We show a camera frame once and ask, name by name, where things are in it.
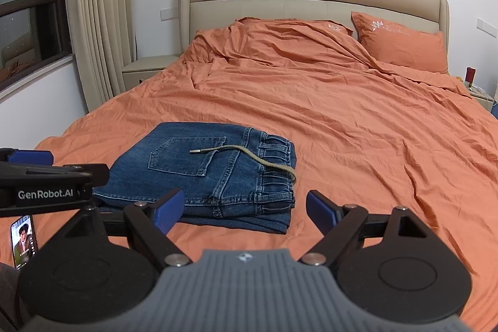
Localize beige nightstand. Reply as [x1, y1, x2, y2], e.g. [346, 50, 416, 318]
[121, 54, 182, 96]

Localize orange embroidered pillow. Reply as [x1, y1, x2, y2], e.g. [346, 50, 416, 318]
[235, 17, 355, 42]
[351, 11, 450, 75]

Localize cluttered nightstand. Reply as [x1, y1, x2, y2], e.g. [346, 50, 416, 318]
[457, 77, 498, 112]

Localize dark cloth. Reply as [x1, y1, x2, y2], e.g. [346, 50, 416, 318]
[0, 261, 30, 332]

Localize orange duvet cover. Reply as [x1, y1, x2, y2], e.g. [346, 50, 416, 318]
[0, 18, 498, 332]

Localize beige pleated curtain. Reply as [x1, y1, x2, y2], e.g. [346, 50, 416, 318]
[63, 0, 138, 113]

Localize smartphone with lit screen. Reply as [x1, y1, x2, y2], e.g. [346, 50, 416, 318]
[10, 214, 40, 270]

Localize dark framed window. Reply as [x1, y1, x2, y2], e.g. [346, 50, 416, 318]
[0, 0, 75, 93]

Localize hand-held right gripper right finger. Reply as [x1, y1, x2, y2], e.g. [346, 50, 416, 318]
[298, 190, 440, 269]

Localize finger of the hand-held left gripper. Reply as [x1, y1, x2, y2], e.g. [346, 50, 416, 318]
[0, 147, 54, 166]

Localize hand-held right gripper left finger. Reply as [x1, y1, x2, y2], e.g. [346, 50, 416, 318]
[58, 188, 193, 269]

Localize blue denim pants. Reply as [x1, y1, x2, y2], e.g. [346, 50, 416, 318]
[92, 122, 297, 235]

